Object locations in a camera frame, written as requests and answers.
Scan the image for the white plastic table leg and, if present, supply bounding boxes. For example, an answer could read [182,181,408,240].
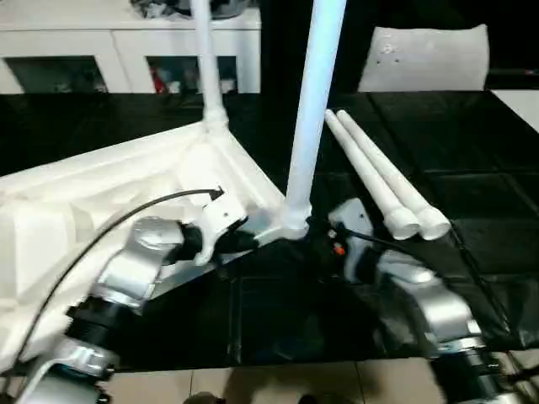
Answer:
[325,109,422,241]
[191,0,231,134]
[336,109,452,242]
[273,0,349,242]

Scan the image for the white plastic table top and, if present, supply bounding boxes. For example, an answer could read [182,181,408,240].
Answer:
[0,120,311,363]

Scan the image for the black table mat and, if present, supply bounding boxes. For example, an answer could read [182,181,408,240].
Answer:
[0,90,539,374]

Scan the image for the dark robot left foot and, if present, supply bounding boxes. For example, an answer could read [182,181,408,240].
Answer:
[184,391,225,404]

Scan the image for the black box with gold label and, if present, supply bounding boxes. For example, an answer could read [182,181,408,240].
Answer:
[259,0,371,93]

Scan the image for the white bag with round fitting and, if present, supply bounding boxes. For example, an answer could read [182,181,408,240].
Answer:
[357,24,490,93]

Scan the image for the grey helmet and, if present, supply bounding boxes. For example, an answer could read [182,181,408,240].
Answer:
[209,0,250,20]

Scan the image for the white flat board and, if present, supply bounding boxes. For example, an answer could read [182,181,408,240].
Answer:
[490,89,539,132]

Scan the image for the black tangled items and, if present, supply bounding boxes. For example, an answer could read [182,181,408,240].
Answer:
[129,0,193,20]

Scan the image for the white glass-door cabinet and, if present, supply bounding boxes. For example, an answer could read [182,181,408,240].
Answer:
[0,0,262,94]

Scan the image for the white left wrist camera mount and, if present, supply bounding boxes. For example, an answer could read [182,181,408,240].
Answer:
[195,191,248,266]

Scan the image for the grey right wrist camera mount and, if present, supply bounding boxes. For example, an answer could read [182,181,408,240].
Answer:
[328,199,375,281]

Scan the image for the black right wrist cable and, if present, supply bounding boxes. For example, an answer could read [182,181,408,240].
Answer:
[336,226,539,380]

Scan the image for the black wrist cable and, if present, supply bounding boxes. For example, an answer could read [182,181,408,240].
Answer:
[336,226,539,380]
[0,187,227,374]

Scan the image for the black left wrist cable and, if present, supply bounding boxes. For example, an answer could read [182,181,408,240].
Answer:
[0,187,227,374]

